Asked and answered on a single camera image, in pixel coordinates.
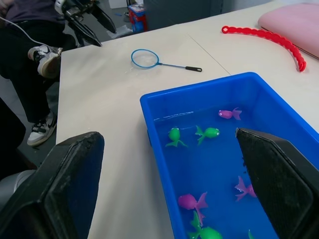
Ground red wavy plastic strip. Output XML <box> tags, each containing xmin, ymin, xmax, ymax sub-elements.
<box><xmin>221</xmin><ymin>25</ymin><xmax>307</xmax><ymax>73</ymax></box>

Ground blue plastic tub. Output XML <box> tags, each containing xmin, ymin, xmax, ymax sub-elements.
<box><xmin>140</xmin><ymin>72</ymin><xmax>319</xmax><ymax>239</ymax></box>

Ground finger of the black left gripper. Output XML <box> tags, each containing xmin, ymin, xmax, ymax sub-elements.
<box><xmin>65</xmin><ymin>14</ymin><xmax>103</xmax><ymax>48</ymax></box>
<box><xmin>92</xmin><ymin>4</ymin><xmax>117</xmax><ymax>34</ymax></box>

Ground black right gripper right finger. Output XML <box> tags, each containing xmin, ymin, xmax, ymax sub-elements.
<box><xmin>235</xmin><ymin>127</ymin><xmax>319</xmax><ymax>239</ymax></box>

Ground pink soft pad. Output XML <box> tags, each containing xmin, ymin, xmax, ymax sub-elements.
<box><xmin>257</xmin><ymin>2</ymin><xmax>319</xmax><ymax>60</ymax></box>

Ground small purple toy fish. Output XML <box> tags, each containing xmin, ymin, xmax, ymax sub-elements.
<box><xmin>218</xmin><ymin>107</ymin><xmax>243</xmax><ymax>121</ymax></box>

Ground dark grey cabinet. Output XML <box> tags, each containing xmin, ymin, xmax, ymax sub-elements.
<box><xmin>143</xmin><ymin>0</ymin><xmax>221</xmax><ymax>31</ymax></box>

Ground blue fishing net black handle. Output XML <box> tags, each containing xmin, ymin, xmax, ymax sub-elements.
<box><xmin>131</xmin><ymin>49</ymin><xmax>203</xmax><ymax>73</ymax></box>

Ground blue and red box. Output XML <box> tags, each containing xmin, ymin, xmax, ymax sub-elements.
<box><xmin>128</xmin><ymin>3</ymin><xmax>148</xmax><ymax>32</ymax></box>

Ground seated person in dark clothes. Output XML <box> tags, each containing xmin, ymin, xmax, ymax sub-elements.
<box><xmin>0</xmin><ymin>0</ymin><xmax>77</xmax><ymax>147</ymax></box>

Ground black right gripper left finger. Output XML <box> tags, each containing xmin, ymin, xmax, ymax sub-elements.
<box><xmin>0</xmin><ymin>131</ymin><xmax>105</xmax><ymax>239</ymax></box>

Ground white thin cable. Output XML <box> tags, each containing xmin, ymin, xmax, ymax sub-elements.
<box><xmin>0</xmin><ymin>15</ymin><xmax>48</xmax><ymax>47</ymax></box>

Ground green toy fish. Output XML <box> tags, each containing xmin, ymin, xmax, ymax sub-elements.
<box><xmin>187</xmin><ymin>211</ymin><xmax>223</xmax><ymax>239</ymax></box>
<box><xmin>165</xmin><ymin>126</ymin><xmax>188</xmax><ymax>148</ymax></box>
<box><xmin>194</xmin><ymin>125</ymin><xmax>221</xmax><ymax>146</ymax></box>

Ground silver robot body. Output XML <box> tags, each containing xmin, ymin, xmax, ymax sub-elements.
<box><xmin>0</xmin><ymin>169</ymin><xmax>36</xmax><ymax>210</ymax></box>

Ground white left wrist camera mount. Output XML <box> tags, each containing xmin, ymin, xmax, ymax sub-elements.
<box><xmin>54</xmin><ymin>0</ymin><xmax>66</xmax><ymax>13</ymax></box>

